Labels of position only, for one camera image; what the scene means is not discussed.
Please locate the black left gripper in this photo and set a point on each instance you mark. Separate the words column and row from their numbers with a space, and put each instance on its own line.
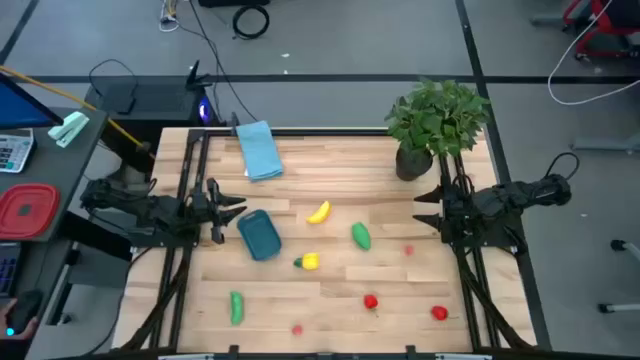
column 216, row 220

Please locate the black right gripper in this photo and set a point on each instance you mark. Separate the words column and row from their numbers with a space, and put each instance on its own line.
column 457, row 210

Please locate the teal plastic tupperware container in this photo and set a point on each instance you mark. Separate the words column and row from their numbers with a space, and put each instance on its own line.
column 260, row 235

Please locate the pink toy strawberry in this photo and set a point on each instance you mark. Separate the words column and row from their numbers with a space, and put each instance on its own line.
column 409, row 250
column 297, row 329

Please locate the dark green toy vegetable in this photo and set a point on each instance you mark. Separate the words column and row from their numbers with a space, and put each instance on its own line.
column 361, row 236

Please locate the yellow toy banana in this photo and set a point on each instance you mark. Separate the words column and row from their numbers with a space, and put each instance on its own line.
column 320, row 214

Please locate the yellow toy pineapple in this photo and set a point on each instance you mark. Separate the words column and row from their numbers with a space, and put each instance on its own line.
column 311, row 261

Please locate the light green toy pea pod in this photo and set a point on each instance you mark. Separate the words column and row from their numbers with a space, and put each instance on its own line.
column 236, row 307

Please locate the red toy fruit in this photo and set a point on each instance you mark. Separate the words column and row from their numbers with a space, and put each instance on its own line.
column 370, row 301
column 439, row 313

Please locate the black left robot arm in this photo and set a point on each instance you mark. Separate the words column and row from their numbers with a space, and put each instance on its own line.
column 150, row 207

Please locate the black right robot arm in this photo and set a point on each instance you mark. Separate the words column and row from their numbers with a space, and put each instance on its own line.
column 510, row 197

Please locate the black plant pot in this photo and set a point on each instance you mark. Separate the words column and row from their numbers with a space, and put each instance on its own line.
column 412, row 167

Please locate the light blue folded towel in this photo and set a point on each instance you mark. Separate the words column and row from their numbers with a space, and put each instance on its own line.
column 259, row 150

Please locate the green leafy plant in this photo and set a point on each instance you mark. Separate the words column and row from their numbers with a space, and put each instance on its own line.
column 435, row 117

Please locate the black computer tower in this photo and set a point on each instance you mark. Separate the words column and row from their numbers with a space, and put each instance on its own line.
column 160, row 107

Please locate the dark grey desk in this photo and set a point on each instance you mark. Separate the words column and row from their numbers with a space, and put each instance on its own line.
column 55, row 170

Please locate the mint green stapler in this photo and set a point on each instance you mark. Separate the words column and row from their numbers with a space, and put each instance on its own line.
column 67, row 129

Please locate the grey chair leg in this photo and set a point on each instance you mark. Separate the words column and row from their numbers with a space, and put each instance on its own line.
column 605, row 145

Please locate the red container lid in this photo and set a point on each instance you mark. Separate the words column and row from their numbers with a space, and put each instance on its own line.
column 27, row 210

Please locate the grey desk calculator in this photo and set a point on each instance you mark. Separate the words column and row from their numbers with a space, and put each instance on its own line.
column 14, row 150

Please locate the black computer mouse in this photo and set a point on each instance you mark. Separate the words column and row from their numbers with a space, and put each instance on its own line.
column 25, row 310

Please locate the black keyboard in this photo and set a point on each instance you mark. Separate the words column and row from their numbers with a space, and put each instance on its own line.
column 7, row 270

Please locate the computer monitor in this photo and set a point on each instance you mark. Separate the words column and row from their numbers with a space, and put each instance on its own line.
column 20, row 107

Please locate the person's hand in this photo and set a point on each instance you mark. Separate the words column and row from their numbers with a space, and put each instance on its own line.
column 6, row 320

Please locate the black aluminium frame rail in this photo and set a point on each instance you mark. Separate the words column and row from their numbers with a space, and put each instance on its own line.
column 175, row 290
column 475, row 290

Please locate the black table edge rail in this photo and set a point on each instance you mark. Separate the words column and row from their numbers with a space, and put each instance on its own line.
column 325, row 132

